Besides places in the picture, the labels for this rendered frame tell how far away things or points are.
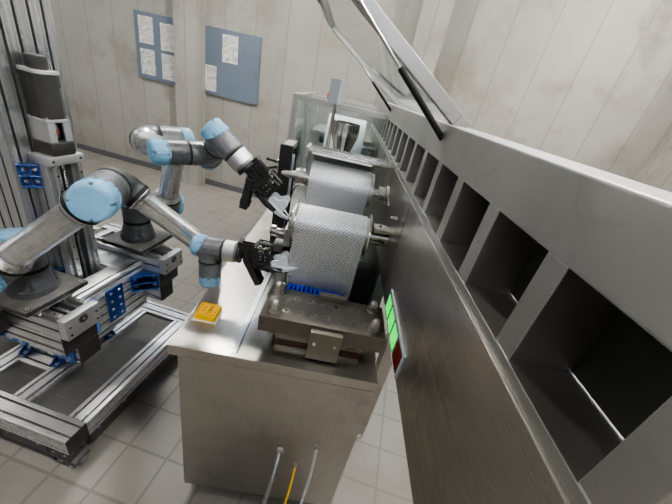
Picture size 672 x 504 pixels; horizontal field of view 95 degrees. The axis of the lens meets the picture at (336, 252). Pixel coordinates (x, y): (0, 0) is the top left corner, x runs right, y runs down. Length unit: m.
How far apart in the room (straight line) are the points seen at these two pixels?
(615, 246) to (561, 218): 0.07
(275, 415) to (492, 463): 0.90
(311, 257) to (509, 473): 0.83
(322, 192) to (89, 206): 0.73
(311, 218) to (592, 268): 0.82
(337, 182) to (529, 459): 1.03
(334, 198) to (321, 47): 3.27
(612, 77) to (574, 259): 4.31
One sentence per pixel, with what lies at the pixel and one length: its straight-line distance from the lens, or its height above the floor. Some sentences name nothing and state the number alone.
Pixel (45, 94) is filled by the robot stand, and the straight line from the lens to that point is 1.52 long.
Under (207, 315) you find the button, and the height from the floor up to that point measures 0.92.
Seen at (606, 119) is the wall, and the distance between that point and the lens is 4.66.
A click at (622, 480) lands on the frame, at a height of 1.49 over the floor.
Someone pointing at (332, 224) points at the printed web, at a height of 1.28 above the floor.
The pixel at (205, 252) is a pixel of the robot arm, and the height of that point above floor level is 1.11.
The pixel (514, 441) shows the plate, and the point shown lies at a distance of 0.39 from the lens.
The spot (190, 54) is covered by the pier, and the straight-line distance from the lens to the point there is 4.83.
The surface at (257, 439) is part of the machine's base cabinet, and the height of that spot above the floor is 0.50.
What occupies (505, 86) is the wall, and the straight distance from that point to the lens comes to 4.29.
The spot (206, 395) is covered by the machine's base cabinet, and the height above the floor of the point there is 0.70.
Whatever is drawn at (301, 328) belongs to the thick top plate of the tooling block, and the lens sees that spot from 0.99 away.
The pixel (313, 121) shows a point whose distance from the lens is 1.98.
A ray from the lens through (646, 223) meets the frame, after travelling 0.31.
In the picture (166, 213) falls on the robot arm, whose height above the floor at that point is 1.18.
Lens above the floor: 1.68
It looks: 28 degrees down
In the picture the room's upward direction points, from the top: 13 degrees clockwise
